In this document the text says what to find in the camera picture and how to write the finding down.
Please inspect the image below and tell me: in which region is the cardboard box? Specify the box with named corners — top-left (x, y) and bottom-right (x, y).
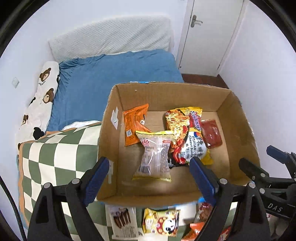
top-left (97, 82), bottom-right (259, 208)

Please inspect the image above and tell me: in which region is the yellow clear snack bag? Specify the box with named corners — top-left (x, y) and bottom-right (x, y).
top-left (132, 131), bottom-right (174, 182)

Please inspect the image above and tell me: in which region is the black cable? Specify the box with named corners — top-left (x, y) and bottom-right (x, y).
top-left (0, 176), bottom-right (27, 241)

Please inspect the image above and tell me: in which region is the bear pattern quilt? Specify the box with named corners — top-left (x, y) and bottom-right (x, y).
top-left (16, 61), bottom-right (60, 148)

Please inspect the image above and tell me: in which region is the green white checkered blanket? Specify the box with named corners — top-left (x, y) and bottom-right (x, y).
top-left (18, 121), bottom-right (199, 240)

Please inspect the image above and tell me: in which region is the door handle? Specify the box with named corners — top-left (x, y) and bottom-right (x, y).
top-left (190, 15), bottom-right (203, 28)

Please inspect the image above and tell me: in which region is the blue bed sheet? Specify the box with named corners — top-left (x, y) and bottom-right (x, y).
top-left (47, 49), bottom-right (184, 131)

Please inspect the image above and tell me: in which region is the yellow instant noodle bag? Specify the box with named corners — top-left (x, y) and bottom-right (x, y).
top-left (165, 106), bottom-right (213, 168)

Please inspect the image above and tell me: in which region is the wall socket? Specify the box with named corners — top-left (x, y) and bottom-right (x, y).
top-left (11, 77), bottom-right (20, 88)

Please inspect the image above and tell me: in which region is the white door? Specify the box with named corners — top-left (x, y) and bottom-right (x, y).
top-left (178, 0), bottom-right (247, 76)

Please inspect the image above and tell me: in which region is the red snack packet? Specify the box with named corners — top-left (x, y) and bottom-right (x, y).
top-left (201, 120), bottom-right (223, 149)

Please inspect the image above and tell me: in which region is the yellow panda snack bag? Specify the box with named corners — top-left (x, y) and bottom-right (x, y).
top-left (142, 208), bottom-right (180, 237)

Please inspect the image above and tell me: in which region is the white chocolate stick snack bag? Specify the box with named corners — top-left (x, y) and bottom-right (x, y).
top-left (107, 205), bottom-right (139, 240)

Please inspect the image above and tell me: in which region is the orange white snack bag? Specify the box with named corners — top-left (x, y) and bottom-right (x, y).
top-left (181, 197), bottom-right (237, 241)

